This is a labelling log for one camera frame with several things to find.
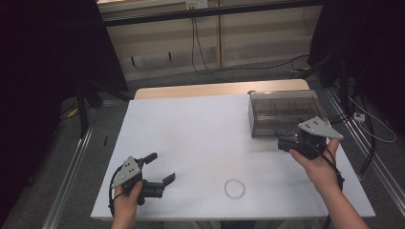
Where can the person's right hand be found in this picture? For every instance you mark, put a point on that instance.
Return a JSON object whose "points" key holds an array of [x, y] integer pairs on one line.
{"points": [[321, 171]]}

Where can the white wall socket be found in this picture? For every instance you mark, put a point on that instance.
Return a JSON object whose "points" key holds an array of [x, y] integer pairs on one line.
{"points": [[197, 4]]}

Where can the smoky transparent drawer box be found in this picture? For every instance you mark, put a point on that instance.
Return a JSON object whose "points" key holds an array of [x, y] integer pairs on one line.
{"points": [[277, 108]]}

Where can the small black cabinet hook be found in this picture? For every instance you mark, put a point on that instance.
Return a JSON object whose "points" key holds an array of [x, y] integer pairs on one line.
{"points": [[170, 56], [133, 61]]}

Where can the small black floor object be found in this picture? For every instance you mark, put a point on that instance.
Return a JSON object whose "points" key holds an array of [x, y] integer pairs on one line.
{"points": [[105, 140]]}

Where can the black curtain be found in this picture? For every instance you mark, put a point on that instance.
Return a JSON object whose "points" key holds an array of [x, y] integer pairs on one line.
{"points": [[375, 38]]}

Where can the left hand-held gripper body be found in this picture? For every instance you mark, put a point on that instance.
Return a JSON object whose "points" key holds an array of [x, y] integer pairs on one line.
{"points": [[129, 170]]}

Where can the black metal stand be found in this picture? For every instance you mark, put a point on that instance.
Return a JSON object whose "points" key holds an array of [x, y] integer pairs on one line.
{"points": [[83, 108], [342, 79]]}

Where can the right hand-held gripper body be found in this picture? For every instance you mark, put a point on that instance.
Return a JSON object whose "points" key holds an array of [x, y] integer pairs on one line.
{"points": [[316, 129]]}

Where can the person's left hand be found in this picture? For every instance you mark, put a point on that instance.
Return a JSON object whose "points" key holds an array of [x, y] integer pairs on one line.
{"points": [[124, 208]]}

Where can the white power strip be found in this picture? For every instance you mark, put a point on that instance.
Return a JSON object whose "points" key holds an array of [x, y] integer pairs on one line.
{"points": [[359, 117]]}

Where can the white table cover sheet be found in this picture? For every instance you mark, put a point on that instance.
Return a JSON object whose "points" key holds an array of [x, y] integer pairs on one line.
{"points": [[191, 143]]}

